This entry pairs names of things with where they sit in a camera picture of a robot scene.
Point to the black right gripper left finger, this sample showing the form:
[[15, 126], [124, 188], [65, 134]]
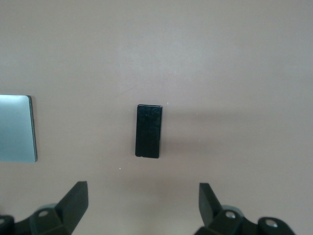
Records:
[[71, 203]]

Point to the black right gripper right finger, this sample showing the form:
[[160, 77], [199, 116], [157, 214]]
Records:
[[210, 210]]

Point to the black smartphone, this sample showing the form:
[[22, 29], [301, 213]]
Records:
[[148, 132]]

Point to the silver laptop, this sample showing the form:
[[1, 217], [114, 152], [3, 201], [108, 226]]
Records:
[[15, 129]]

